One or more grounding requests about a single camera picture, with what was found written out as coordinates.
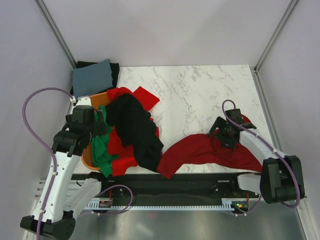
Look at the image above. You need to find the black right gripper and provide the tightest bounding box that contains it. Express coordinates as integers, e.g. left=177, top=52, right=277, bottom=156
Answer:
left=207, top=116, right=237, bottom=150

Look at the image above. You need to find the orange plastic basket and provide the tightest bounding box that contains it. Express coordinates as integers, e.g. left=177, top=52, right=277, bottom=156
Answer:
left=82, top=92, right=117, bottom=176

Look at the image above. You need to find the dark red t shirt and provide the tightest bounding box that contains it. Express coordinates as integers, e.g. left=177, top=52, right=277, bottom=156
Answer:
left=156, top=127, right=262, bottom=179

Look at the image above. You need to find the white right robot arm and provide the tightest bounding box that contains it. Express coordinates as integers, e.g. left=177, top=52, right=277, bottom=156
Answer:
left=207, top=108, right=305, bottom=208

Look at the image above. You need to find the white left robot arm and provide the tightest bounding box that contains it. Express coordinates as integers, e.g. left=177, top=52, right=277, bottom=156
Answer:
left=20, top=105, right=110, bottom=240

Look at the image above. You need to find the green t shirt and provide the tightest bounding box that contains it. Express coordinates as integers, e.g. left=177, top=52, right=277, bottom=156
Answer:
left=90, top=105, right=119, bottom=177

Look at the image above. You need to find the bright red t shirt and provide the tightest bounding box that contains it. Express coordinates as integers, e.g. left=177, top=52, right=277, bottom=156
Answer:
left=105, top=86, right=164, bottom=177

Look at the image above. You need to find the folded grey-blue t shirt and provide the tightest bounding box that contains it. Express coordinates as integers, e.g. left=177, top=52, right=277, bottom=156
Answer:
left=72, top=58, right=113, bottom=97

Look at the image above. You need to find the folded black t shirt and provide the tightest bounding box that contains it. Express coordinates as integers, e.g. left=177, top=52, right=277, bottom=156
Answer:
left=69, top=60, right=120, bottom=96

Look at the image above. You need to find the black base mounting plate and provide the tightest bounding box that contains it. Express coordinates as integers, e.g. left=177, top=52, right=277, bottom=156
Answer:
left=72, top=172, right=263, bottom=207

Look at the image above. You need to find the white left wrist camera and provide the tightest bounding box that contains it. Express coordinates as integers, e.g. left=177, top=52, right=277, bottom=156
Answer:
left=70, top=96, right=92, bottom=108

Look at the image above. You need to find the right aluminium frame post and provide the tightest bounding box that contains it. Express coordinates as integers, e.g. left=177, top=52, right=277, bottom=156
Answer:
left=253, top=0, right=301, bottom=72

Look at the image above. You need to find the aluminium frame post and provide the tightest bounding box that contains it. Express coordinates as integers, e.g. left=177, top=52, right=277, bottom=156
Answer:
left=34, top=0, right=77, bottom=69
left=253, top=0, right=301, bottom=72

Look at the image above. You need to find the white slotted cable duct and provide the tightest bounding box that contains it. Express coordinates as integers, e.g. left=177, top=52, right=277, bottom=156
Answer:
left=84, top=198, right=235, bottom=212

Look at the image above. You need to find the left aluminium frame post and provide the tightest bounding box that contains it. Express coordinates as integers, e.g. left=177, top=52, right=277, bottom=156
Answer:
left=34, top=0, right=77, bottom=69

